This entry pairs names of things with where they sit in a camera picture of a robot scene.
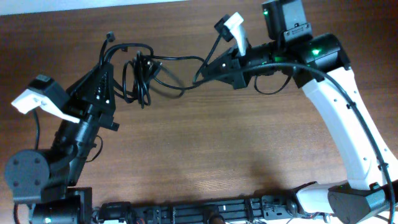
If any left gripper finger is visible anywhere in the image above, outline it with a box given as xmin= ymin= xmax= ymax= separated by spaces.
xmin=66 ymin=67 xmax=99 ymax=100
xmin=84 ymin=63 xmax=116 ymax=113

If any black cable bundle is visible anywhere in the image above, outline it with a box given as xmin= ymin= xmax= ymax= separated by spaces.
xmin=98 ymin=30 xmax=212 ymax=110

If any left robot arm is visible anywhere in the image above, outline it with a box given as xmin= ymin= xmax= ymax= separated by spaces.
xmin=5 ymin=63 xmax=119 ymax=223

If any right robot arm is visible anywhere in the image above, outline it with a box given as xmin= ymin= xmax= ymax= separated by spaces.
xmin=201 ymin=1 xmax=397 ymax=223

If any right camera black cable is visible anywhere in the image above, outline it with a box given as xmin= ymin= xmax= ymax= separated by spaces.
xmin=192 ymin=34 xmax=396 ymax=224

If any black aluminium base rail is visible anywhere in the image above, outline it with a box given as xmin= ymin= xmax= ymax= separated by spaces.
xmin=93 ymin=194 xmax=312 ymax=224

